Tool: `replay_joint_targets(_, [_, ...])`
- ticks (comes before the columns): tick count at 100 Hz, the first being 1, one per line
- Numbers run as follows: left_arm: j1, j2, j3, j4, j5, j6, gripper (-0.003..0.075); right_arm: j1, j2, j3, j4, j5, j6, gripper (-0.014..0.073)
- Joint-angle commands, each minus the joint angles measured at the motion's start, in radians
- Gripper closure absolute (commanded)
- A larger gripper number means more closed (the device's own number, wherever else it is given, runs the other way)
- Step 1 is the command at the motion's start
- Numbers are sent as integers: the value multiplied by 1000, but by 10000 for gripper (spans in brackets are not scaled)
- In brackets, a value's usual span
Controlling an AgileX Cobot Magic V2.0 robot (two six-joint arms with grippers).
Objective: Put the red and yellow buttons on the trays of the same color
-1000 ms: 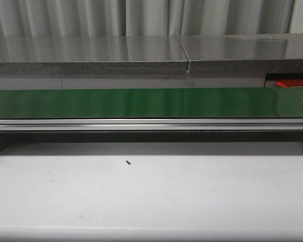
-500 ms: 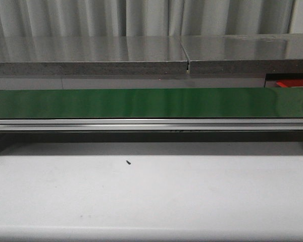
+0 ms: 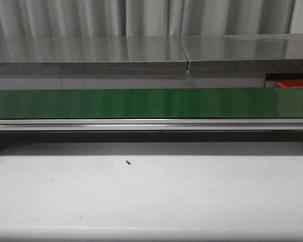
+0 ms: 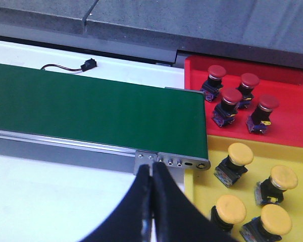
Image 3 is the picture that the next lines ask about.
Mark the red plastic tray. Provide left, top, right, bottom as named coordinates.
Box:
left=276, top=79, right=303, bottom=88

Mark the green conveyor belt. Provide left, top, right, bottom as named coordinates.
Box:
left=0, top=88, right=303, bottom=119

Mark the grey stone counter slab left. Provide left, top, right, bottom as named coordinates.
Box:
left=0, top=36, right=188, bottom=76

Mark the grey stone counter slab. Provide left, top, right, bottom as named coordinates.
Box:
left=0, top=36, right=188, bottom=76
left=180, top=34, right=303, bottom=74

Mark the grey stone counter slab right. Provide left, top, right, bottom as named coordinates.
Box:
left=180, top=34, right=303, bottom=74

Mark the grey curtain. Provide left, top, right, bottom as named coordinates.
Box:
left=0, top=1, right=294, bottom=37

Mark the aluminium conveyor frame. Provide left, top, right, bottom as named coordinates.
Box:
left=0, top=118, right=303, bottom=157

